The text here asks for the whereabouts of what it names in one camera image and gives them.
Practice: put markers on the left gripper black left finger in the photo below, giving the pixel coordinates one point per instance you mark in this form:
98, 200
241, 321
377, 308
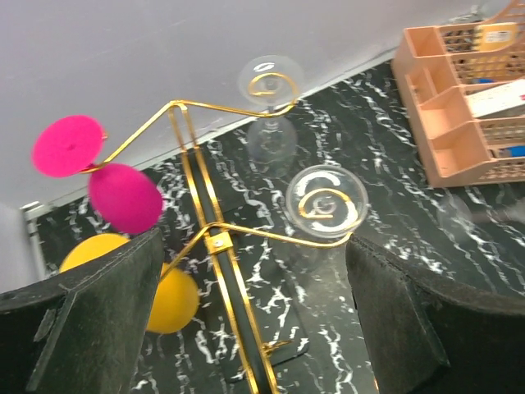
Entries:
81, 331

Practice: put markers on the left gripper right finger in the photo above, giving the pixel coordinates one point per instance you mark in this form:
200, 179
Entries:
426, 333

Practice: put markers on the orange plastic wine glass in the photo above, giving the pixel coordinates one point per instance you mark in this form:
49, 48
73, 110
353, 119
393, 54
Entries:
177, 297

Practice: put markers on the pink plastic wine glass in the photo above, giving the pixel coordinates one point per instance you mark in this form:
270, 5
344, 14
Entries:
123, 195

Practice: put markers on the tall clear flute glass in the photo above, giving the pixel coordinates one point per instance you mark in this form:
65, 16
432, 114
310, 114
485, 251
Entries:
324, 203

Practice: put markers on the clear wine glass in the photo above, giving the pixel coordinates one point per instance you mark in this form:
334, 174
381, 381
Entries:
453, 212
271, 81

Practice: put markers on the small white box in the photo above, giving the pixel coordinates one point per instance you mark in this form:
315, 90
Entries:
501, 101

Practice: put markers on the peach plastic organiser basket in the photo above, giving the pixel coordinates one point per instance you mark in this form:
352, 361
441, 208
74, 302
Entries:
438, 68

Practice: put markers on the gold wire wine glass rack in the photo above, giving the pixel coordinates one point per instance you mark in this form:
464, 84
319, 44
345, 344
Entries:
216, 233

